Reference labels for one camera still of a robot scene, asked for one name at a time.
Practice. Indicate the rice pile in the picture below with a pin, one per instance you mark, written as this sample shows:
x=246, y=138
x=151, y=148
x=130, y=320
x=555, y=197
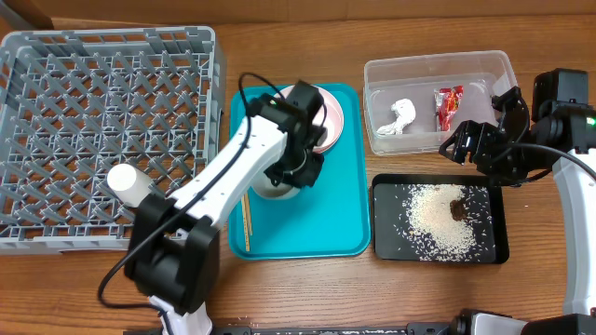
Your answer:
x=430, y=232

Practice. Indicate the white round plate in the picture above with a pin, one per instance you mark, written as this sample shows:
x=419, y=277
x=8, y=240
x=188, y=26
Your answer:
x=337, y=125

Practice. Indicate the grey dish rack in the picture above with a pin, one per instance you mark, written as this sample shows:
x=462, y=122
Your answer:
x=76, y=103

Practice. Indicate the white paper cup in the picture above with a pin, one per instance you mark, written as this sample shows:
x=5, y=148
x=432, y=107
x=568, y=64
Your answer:
x=129, y=184

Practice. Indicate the grey bowl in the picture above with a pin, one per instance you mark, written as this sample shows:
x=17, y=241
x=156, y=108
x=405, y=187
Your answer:
x=264, y=187

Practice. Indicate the black waste tray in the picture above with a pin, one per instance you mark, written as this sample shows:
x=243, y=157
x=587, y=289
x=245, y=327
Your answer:
x=387, y=194

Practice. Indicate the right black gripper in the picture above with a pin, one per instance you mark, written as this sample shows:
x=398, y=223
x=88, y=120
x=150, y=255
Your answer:
x=486, y=145

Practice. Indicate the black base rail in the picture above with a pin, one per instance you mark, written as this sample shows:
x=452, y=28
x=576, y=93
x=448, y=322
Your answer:
x=349, y=329

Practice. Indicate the wooden chopstick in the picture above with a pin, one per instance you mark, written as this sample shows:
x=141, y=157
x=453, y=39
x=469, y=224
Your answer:
x=247, y=213
x=246, y=236

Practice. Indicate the teal plastic tray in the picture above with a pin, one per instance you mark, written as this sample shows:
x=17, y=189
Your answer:
x=331, y=219

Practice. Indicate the clear plastic bin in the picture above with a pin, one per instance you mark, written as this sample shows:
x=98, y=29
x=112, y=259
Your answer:
x=413, y=104

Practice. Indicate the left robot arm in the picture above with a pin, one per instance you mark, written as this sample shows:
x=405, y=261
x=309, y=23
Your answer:
x=173, y=255

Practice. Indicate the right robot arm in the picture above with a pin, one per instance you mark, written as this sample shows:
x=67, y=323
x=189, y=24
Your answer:
x=556, y=132

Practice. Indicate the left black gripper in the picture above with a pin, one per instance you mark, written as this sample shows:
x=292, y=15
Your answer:
x=307, y=178

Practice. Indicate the red snack wrapper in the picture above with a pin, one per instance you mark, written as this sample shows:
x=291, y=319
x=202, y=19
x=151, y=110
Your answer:
x=447, y=101

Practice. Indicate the white tissue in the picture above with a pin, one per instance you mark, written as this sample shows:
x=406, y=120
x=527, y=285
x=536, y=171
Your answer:
x=405, y=113

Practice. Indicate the pink bowl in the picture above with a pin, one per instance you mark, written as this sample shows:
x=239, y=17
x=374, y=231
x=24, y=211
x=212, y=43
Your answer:
x=331, y=123

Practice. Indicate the brown food scrap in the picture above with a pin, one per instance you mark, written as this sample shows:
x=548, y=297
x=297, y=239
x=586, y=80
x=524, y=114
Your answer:
x=458, y=209

